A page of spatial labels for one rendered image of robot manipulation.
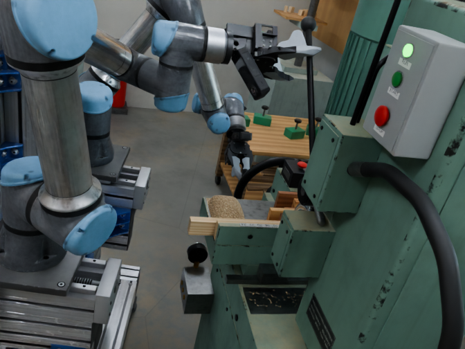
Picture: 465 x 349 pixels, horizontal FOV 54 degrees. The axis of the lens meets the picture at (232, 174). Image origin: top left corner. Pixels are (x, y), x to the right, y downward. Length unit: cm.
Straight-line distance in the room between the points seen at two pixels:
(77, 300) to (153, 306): 107
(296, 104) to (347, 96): 248
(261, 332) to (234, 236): 22
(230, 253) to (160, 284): 120
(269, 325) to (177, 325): 108
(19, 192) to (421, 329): 80
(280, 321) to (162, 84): 59
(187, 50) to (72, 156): 34
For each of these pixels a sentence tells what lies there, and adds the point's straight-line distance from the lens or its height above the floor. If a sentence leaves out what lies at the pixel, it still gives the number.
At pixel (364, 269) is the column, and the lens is 83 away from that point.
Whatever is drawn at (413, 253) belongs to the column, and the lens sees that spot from 75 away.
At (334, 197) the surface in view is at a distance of 81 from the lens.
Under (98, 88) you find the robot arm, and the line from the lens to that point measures 147.
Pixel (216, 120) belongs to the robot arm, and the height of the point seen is 100.
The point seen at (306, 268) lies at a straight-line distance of 95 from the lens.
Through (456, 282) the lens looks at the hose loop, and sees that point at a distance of 62.
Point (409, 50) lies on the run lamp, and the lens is 66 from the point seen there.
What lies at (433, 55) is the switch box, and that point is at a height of 146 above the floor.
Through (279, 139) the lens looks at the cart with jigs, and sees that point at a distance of 270.
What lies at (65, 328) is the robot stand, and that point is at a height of 65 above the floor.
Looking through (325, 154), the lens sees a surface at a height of 125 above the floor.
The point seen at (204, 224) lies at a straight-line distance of 108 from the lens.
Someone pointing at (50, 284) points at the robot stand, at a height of 82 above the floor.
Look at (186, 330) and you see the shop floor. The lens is 210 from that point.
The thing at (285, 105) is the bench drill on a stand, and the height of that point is 49.
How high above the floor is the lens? 155
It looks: 28 degrees down
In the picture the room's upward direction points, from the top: 13 degrees clockwise
